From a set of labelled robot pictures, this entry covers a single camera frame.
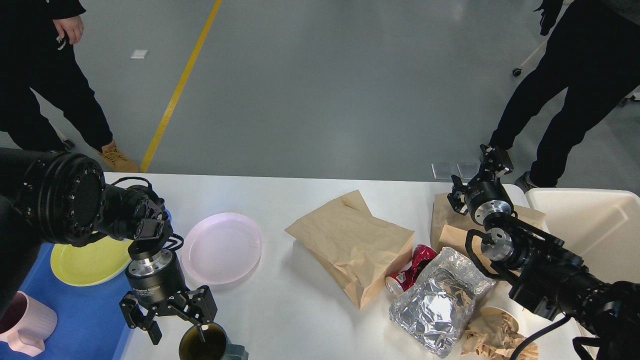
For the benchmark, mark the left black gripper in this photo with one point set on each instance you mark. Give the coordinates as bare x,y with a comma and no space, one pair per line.
158,285

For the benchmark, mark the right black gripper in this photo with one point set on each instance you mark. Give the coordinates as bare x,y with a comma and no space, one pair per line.
487,199

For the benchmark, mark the dark green mug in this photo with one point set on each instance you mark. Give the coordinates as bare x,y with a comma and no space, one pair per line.
217,345

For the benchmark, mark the pink mug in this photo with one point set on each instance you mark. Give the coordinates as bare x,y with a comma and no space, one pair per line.
26,325

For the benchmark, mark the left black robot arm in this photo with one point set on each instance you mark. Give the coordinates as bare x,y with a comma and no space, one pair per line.
63,198

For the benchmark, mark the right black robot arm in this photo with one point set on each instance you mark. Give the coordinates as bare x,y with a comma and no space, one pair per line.
545,278

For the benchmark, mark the blue plastic tray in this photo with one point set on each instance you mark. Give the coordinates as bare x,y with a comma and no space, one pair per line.
90,324

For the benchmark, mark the pink plate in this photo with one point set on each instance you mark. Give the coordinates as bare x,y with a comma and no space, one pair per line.
222,248

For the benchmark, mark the crushed red soda can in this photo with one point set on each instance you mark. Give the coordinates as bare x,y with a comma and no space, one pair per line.
400,282

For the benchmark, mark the yellow plate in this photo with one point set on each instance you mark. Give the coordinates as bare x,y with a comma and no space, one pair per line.
92,264

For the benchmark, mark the paper cup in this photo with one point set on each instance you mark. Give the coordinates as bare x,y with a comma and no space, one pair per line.
498,314

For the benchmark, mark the white office chair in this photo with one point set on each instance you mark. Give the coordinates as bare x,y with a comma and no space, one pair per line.
632,97

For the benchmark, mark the white plastic bin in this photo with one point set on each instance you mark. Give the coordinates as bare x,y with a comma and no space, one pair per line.
602,226

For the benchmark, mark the large brown paper bag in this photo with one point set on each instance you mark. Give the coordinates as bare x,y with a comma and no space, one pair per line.
356,248

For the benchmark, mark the crumpled aluminium foil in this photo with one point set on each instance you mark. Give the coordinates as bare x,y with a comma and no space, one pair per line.
435,311

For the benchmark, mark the crumpled brown paper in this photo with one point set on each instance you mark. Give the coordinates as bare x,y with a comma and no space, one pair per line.
490,339

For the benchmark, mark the person in black walking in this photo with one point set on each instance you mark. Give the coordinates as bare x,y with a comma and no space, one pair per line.
592,53

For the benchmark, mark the person in black left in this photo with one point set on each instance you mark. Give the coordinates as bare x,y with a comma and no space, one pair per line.
37,59

